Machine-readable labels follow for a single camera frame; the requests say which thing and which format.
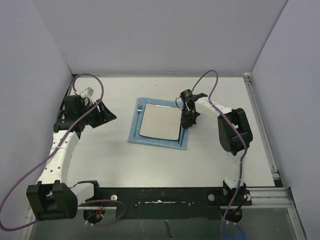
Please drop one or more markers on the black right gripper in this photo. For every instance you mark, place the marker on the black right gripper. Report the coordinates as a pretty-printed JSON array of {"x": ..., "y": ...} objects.
[{"x": 186, "y": 122}]

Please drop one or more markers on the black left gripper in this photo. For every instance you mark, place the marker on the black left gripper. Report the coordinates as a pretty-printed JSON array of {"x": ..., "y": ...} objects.
[{"x": 103, "y": 116}]

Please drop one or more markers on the blue plastic spoon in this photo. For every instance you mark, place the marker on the blue plastic spoon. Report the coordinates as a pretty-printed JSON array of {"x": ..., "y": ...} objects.
[{"x": 182, "y": 136}]

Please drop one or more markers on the square white plate dark rim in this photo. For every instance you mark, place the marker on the square white plate dark rim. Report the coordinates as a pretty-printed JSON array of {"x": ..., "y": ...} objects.
[{"x": 160, "y": 122}]

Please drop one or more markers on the blue grid placemat cloth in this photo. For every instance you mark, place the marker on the blue grid placemat cloth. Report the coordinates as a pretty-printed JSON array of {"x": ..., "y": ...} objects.
[{"x": 153, "y": 141}]

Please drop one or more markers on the dark blue knife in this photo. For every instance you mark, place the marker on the dark blue knife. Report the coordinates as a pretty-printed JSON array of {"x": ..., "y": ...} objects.
[{"x": 180, "y": 132}]

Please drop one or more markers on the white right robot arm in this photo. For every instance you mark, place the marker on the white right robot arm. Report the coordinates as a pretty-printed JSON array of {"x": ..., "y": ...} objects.
[{"x": 234, "y": 131}]

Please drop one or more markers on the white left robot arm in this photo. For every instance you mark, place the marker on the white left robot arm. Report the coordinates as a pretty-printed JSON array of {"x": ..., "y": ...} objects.
[{"x": 51, "y": 198}]

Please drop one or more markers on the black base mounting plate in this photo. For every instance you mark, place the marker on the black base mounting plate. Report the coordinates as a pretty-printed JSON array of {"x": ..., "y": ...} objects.
[{"x": 166, "y": 203}]

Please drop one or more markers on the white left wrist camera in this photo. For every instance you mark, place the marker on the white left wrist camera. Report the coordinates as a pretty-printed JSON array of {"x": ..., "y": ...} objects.
[{"x": 86, "y": 93}]

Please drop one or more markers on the aluminium table frame rail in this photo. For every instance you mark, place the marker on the aluminium table frame rail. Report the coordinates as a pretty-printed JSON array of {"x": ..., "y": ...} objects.
[{"x": 278, "y": 196}]

